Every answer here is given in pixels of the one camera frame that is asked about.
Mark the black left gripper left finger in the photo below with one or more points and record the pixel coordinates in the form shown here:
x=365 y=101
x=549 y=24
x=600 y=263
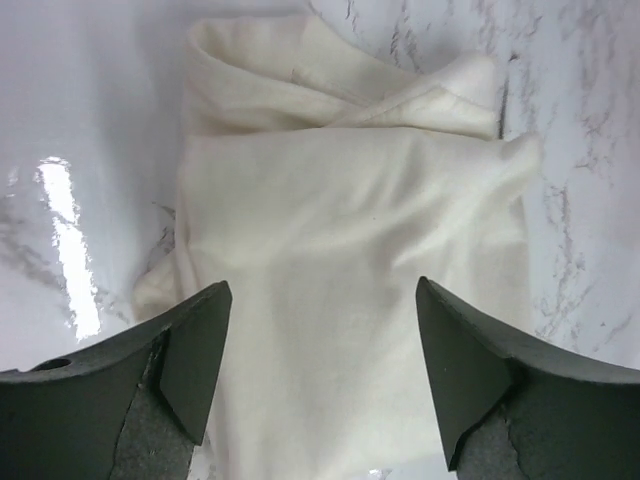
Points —
x=134 y=406

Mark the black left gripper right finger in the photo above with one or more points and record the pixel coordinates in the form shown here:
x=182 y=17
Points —
x=511 y=406

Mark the cream white t shirt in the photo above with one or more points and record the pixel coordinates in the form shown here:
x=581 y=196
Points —
x=321 y=184

